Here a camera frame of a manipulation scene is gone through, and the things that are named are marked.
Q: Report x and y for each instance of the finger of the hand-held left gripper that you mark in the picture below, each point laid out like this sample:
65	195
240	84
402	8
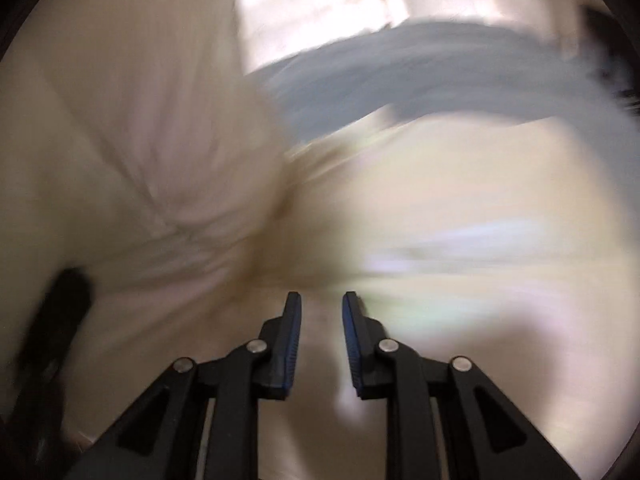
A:
70	295

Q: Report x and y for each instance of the white puffer jacket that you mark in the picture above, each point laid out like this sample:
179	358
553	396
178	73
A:
150	160

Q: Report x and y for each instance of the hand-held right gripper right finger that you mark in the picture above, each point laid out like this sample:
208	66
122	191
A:
352	350

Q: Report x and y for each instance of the grey-blue bed blanket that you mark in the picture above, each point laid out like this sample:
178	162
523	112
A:
425	80

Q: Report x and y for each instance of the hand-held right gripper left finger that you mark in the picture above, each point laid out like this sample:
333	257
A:
291	350

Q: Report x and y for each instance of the white leaf-print curtain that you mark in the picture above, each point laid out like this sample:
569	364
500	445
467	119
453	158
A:
310	0

